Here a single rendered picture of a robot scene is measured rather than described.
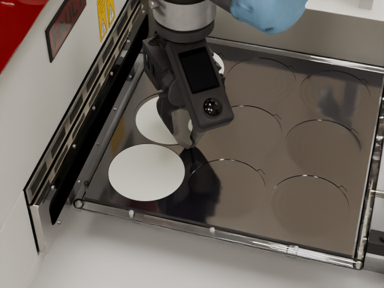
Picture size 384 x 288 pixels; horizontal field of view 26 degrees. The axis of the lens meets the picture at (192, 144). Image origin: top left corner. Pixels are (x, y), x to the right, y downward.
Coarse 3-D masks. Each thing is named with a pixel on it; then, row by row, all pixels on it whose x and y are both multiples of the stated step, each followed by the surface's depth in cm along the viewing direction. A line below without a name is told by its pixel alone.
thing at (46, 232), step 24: (144, 0) 128; (144, 24) 133; (120, 48) 120; (120, 72) 127; (96, 96) 114; (120, 96) 125; (96, 120) 120; (72, 144) 108; (96, 144) 118; (72, 168) 114; (48, 192) 102; (72, 192) 111; (48, 216) 104; (48, 240) 106
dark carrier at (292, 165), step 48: (240, 48) 127; (144, 96) 120; (240, 96) 120; (288, 96) 120; (336, 96) 120; (240, 144) 113; (288, 144) 113; (336, 144) 113; (96, 192) 107; (192, 192) 107; (240, 192) 107; (288, 192) 107; (336, 192) 107; (288, 240) 102; (336, 240) 102
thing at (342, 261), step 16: (80, 208) 106; (96, 208) 105; (112, 208) 105; (160, 224) 104; (176, 224) 103; (192, 224) 103; (224, 240) 102; (240, 240) 102; (256, 240) 101; (304, 256) 100; (320, 256) 100; (336, 256) 100
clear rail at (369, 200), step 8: (376, 128) 115; (376, 136) 114; (376, 144) 113; (376, 152) 112; (376, 160) 111; (376, 168) 110; (368, 176) 109; (376, 176) 109; (368, 184) 108; (376, 184) 108; (368, 192) 107; (368, 200) 106; (368, 208) 105; (368, 216) 104; (360, 224) 103; (368, 224) 103; (360, 232) 102; (368, 232) 102; (360, 240) 101; (360, 248) 101; (360, 256) 100; (360, 264) 99
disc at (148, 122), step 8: (144, 104) 118; (152, 104) 118; (144, 112) 117; (152, 112) 117; (136, 120) 116; (144, 120) 116; (152, 120) 116; (160, 120) 116; (144, 128) 115; (152, 128) 115; (160, 128) 115; (192, 128) 115; (152, 136) 114; (160, 136) 114; (168, 136) 114; (168, 144) 113
